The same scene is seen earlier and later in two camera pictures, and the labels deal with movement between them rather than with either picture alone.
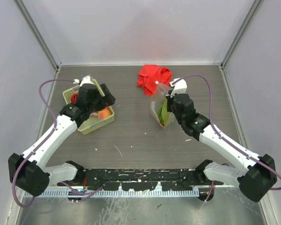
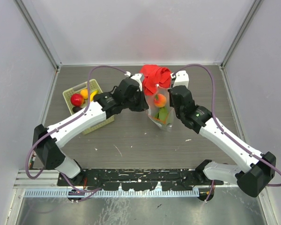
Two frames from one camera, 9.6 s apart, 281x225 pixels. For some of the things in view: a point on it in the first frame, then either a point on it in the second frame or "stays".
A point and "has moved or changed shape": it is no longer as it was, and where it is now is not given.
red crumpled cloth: x=150 y=75 stays
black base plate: x=140 y=179 stays
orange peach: x=104 y=113 has moved or changed shape
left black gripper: x=108 y=99 -> x=142 y=105
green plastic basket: x=92 y=122 stays
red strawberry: x=74 y=98 stays
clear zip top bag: x=159 y=93 has moved or changed shape
